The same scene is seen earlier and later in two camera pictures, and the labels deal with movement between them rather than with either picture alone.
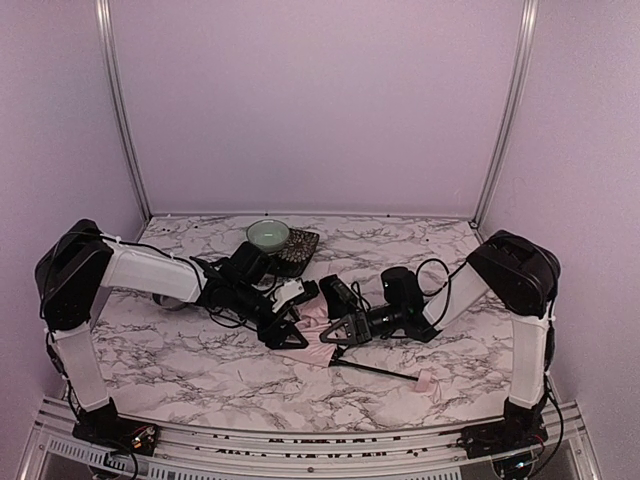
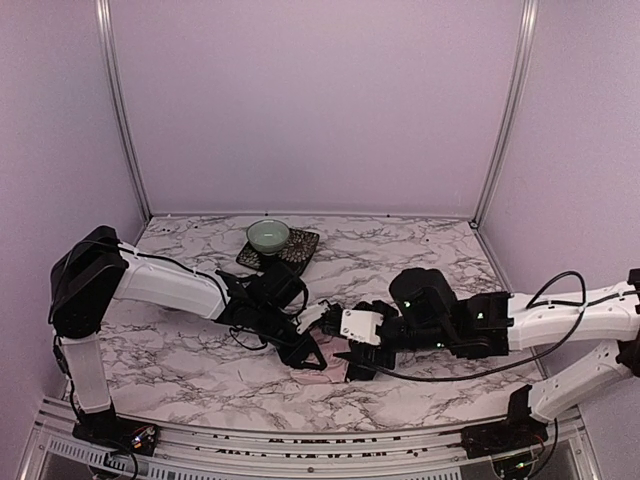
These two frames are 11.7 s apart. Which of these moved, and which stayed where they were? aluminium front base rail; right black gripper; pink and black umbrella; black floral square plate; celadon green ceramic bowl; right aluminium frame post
Moved: right black gripper; pink and black umbrella
Stayed: aluminium front base rail; right aluminium frame post; celadon green ceramic bowl; black floral square plate
